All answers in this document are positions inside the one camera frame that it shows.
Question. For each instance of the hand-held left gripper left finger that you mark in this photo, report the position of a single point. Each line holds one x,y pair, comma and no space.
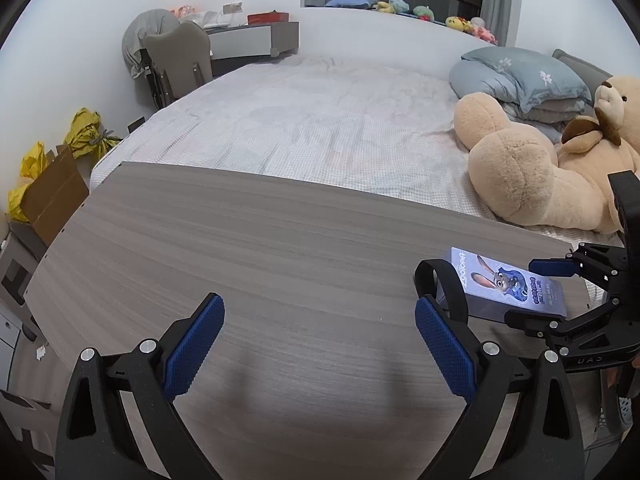
195,350

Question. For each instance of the bed with light sheet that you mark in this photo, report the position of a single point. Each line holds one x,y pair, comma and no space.
310,110

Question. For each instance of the yellow plastic bag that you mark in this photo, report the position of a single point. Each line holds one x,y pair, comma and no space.
85,130
32,167

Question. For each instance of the purple cartoon rabbit box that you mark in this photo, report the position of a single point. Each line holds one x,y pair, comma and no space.
500,280

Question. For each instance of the grey chair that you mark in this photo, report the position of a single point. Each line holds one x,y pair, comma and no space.
180,55

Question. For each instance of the grey bed headboard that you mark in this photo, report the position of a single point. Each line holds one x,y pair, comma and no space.
580,62

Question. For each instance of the blue cushion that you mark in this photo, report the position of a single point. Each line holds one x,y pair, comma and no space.
350,2

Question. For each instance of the small white paper scrap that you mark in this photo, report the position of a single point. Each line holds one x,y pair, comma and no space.
40,352

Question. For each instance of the grey storage cabinet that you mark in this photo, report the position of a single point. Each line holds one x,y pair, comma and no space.
15,285

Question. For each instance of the brown cardboard box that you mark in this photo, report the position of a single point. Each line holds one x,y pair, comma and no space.
55,195

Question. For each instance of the red box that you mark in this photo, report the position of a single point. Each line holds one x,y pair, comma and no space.
267,18

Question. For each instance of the grey and white desk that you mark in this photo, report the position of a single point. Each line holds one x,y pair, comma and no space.
250,40

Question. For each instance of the large beige teddy bear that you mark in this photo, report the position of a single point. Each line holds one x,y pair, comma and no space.
515,175

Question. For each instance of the white box on desk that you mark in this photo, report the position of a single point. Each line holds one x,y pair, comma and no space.
232,8

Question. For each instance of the grey cloth on chair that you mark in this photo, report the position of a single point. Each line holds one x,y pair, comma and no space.
145,32

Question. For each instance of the folded blue-grey duvet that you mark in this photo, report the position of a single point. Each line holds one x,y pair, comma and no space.
520,75

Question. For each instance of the row of plush toys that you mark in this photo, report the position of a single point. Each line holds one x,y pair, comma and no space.
425,11

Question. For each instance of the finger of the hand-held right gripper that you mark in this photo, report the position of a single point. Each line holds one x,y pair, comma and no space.
547,268
530,322

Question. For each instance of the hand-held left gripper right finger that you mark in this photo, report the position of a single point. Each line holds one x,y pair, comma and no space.
445,355

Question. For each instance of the grey perforated plastic bin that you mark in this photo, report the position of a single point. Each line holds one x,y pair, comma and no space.
624,412

